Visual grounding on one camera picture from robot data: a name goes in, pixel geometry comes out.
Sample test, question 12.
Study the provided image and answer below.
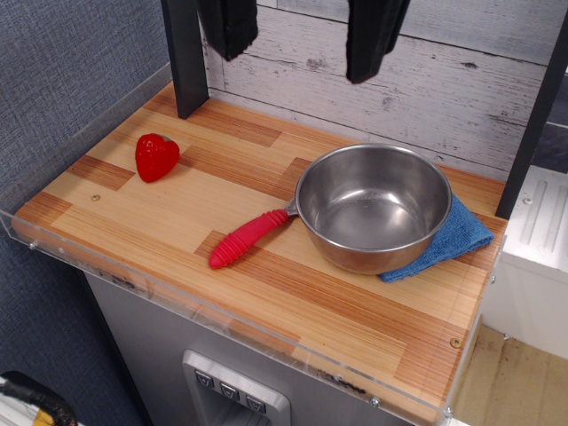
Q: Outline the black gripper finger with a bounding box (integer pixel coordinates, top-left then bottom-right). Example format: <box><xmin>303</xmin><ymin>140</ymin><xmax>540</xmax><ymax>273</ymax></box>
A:
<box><xmin>196</xmin><ymin>0</ymin><xmax>258</xmax><ymax>61</ymax></box>
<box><xmin>346</xmin><ymin>0</ymin><xmax>410</xmax><ymax>83</ymax></box>

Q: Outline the red plastic toy strawberry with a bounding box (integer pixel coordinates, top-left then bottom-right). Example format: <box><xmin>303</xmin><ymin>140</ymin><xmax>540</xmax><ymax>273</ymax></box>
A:
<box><xmin>135</xmin><ymin>133</ymin><xmax>180</xmax><ymax>183</ymax></box>

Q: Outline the blue folded cloth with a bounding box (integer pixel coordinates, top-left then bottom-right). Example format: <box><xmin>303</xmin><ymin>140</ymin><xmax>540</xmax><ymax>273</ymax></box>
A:
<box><xmin>378</xmin><ymin>194</ymin><xmax>493</xmax><ymax>283</ymax></box>

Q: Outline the clear acrylic table guard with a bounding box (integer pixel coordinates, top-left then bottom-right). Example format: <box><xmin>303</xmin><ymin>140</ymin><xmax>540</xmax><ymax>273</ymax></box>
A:
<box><xmin>13</xmin><ymin>53</ymin><xmax>512</xmax><ymax>425</ymax></box>

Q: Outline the white ribbed appliance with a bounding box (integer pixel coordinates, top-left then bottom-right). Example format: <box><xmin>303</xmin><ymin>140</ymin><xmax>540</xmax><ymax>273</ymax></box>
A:
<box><xmin>481</xmin><ymin>166</ymin><xmax>567</xmax><ymax>359</ymax></box>

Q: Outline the grey toy fridge cabinet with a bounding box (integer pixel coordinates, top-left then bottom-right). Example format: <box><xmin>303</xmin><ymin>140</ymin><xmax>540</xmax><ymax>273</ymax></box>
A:
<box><xmin>87</xmin><ymin>275</ymin><xmax>404</xmax><ymax>425</ymax></box>

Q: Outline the silver dispenser button panel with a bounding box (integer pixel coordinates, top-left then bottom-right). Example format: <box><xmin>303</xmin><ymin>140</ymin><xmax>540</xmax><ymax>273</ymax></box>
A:
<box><xmin>182</xmin><ymin>350</ymin><xmax>292</xmax><ymax>425</ymax></box>

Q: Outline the dark left shelf post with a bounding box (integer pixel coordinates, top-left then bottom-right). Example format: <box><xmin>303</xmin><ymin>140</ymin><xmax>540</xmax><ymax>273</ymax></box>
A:
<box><xmin>161</xmin><ymin>0</ymin><xmax>209</xmax><ymax>119</ymax></box>

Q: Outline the dark shelf post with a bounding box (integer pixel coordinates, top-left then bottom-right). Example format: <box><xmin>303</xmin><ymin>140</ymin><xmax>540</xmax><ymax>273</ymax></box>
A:
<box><xmin>495</xmin><ymin>15</ymin><xmax>567</xmax><ymax>219</ymax></box>
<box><xmin>161</xmin><ymin>0</ymin><xmax>209</xmax><ymax>119</ymax></box>

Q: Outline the stainless pot with red handle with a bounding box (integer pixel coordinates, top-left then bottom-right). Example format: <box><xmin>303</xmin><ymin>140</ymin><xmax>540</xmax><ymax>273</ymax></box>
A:
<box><xmin>209</xmin><ymin>144</ymin><xmax>453</xmax><ymax>275</ymax></box>

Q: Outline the dark right shelf post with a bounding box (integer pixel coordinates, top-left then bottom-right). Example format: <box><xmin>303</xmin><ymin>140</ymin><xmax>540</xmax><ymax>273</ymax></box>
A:
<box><xmin>495</xmin><ymin>15</ymin><xmax>567</xmax><ymax>219</ymax></box>

